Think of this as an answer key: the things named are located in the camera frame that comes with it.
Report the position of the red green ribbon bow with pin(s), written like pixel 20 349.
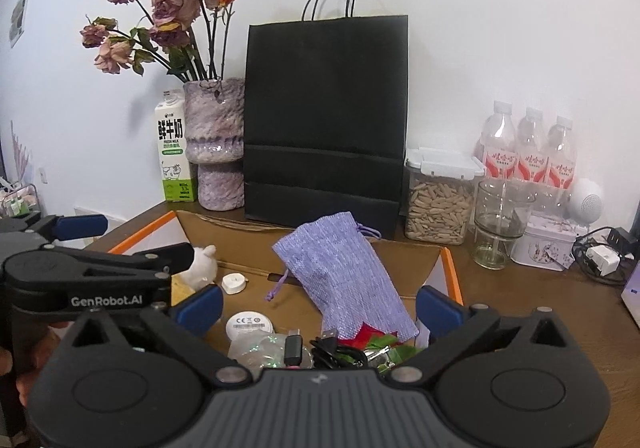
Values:
pixel 382 351

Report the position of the purple fabric drawstring pouch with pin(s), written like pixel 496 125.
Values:
pixel 340 272

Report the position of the white round disc device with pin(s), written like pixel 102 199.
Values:
pixel 247 322

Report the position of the black paper shopping bag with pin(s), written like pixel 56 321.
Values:
pixel 325 119

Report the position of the clear glass cup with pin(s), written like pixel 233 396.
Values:
pixel 501 213

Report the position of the green white milk carton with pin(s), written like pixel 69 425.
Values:
pixel 178 174

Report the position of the water bottle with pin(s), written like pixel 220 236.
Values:
pixel 496 147
pixel 561 155
pixel 532 162

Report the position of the iridescent plastic bag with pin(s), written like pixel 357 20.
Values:
pixel 259 350

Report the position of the water bottle left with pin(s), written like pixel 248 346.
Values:
pixel 496 147

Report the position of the white power adapter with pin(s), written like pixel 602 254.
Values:
pixel 605 259

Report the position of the white floral tin box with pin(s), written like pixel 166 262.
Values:
pixel 547 243

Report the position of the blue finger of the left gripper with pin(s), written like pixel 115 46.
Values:
pixel 80 227

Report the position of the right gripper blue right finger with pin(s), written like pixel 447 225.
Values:
pixel 438 313

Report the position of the dried pink roses bouquet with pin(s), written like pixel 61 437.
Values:
pixel 188 38

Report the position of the water bottle middle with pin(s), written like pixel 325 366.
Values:
pixel 532 162

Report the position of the red orange cardboard box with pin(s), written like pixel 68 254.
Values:
pixel 246 248

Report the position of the purple textured vase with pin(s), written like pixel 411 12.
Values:
pixel 214 132

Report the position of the white round speaker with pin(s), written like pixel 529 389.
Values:
pixel 586 201

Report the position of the clear seed storage container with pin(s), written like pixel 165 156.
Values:
pixel 441 192

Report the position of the yellow white plush toy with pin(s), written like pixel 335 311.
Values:
pixel 201 273

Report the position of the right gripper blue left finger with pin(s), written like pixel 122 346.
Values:
pixel 200 311

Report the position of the small white round cap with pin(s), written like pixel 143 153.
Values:
pixel 234 283

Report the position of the water bottle right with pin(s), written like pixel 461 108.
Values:
pixel 561 155

